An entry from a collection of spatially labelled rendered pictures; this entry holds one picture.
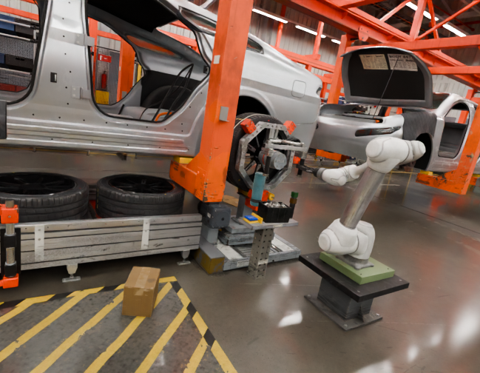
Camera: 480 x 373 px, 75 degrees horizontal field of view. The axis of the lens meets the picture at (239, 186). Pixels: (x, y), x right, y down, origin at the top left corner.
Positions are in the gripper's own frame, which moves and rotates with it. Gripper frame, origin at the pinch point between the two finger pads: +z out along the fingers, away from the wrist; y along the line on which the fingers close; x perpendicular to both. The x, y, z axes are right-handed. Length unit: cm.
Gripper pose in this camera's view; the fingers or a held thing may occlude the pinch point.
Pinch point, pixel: (301, 166)
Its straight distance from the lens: 249.1
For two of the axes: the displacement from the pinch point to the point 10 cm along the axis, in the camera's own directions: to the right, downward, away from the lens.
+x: 1.6, -9.6, -2.3
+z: -5.3, -2.8, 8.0
